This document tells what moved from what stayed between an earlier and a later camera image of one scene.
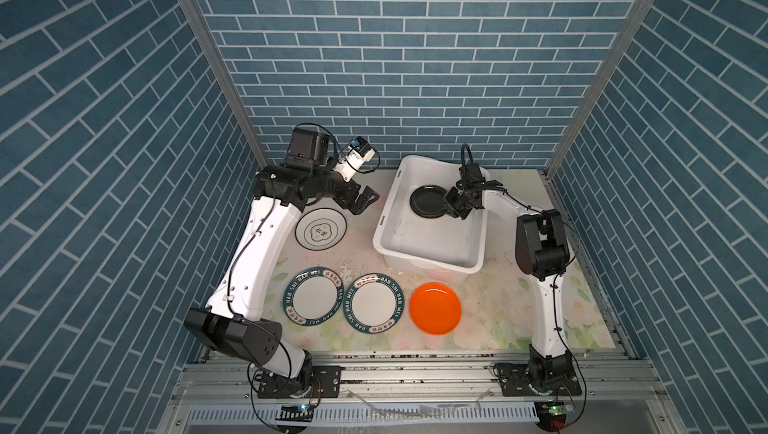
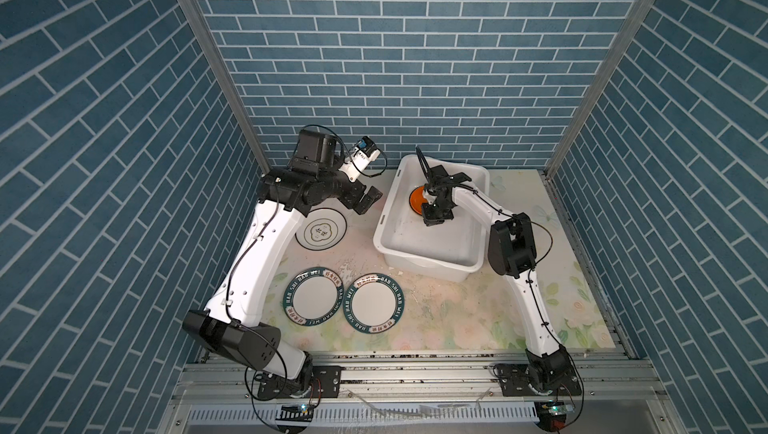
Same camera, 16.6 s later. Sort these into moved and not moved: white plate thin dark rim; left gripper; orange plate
Moved: orange plate
Not moved: left gripper; white plate thin dark rim
